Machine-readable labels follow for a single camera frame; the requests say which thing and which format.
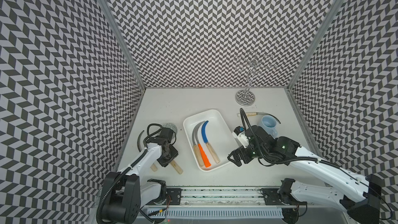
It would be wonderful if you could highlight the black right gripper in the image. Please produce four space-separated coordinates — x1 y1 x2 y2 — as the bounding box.
227 144 268 168

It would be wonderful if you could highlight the wooden handle sickle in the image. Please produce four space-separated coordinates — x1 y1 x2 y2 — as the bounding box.
137 130 158 172
170 160 183 175

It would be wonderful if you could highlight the orange collar sickle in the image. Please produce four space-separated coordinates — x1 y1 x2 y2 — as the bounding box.
198 131 211 168

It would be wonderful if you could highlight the white plastic storage box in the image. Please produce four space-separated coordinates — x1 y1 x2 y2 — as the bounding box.
183 110 238 173

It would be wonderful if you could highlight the blue blade sickle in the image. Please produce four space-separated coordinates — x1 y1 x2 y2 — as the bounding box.
201 120 220 164

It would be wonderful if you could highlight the light blue mug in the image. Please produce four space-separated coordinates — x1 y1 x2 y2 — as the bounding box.
259 115 278 138

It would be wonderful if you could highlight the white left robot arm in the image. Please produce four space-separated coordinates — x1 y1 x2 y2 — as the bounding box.
95 123 178 224

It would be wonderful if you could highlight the clear glass cup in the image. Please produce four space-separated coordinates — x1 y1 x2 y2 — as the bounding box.
162 123 178 135

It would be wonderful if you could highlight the sickle near chrome stand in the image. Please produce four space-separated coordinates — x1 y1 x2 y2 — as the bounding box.
245 112 281 123

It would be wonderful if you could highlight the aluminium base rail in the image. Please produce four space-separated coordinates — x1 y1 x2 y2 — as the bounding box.
99 186 312 220

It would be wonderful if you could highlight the chrome wire stand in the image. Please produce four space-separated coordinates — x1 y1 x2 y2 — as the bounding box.
233 51 275 106

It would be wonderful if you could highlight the aluminium corner post left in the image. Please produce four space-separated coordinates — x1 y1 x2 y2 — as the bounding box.
97 0 146 90

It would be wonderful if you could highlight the aluminium corner post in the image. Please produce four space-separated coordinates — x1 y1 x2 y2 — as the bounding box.
97 0 146 90
287 0 345 92

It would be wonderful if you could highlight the aluminium corner post right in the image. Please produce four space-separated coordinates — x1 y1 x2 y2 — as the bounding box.
287 0 345 92

